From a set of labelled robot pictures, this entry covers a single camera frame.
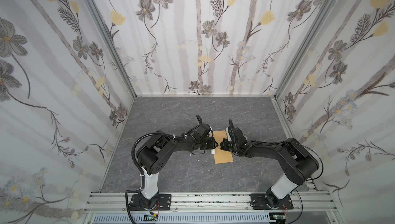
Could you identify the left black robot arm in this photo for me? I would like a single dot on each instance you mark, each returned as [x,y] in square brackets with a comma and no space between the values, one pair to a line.
[152,151]

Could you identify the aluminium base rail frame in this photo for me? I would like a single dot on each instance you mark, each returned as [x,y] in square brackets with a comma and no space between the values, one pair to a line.
[313,207]

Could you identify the white perforated cable duct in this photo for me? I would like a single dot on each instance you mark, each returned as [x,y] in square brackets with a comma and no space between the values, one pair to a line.
[204,218]

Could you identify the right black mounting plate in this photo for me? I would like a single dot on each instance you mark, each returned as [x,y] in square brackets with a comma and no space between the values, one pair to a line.
[259,200]

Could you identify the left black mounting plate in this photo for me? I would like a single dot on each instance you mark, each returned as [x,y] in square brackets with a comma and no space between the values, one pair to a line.
[160,202]

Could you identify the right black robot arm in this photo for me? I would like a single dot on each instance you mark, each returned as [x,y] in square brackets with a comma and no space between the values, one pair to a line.
[296,162]

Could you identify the brown kraft envelope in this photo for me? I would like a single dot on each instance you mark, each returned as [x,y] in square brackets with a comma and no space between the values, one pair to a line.
[221,156]

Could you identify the black mounting plate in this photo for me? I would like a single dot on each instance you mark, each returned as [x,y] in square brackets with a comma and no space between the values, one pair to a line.
[259,200]
[160,202]

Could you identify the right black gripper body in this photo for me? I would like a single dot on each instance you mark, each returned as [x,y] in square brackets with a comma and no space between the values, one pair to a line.
[229,143]

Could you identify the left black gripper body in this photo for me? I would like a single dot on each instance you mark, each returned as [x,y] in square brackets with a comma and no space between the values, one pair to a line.
[208,142]

